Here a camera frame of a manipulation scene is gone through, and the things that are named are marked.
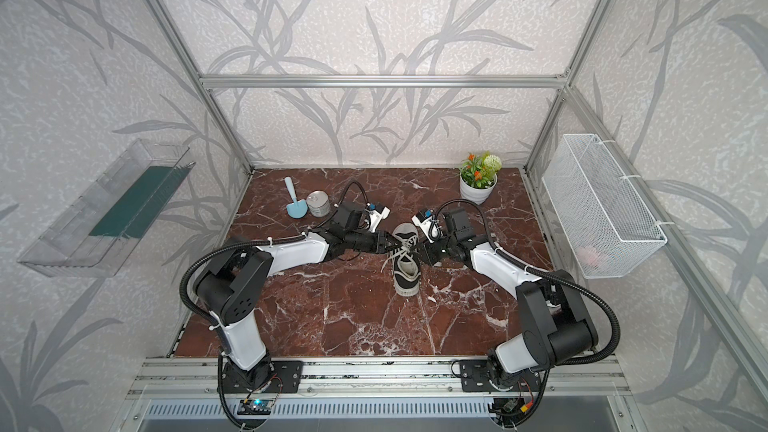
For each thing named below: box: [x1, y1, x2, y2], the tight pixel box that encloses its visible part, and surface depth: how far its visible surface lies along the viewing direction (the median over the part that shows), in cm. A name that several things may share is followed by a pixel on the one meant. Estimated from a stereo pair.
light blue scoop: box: [285, 177, 309, 219], surface depth 110 cm
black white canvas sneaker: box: [392, 222, 421, 297], surface depth 88 cm
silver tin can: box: [306, 190, 330, 218], surface depth 107 cm
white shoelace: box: [380, 236, 417, 274], surface depth 92 cm
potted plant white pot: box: [459, 152, 503, 205], surface depth 101 cm
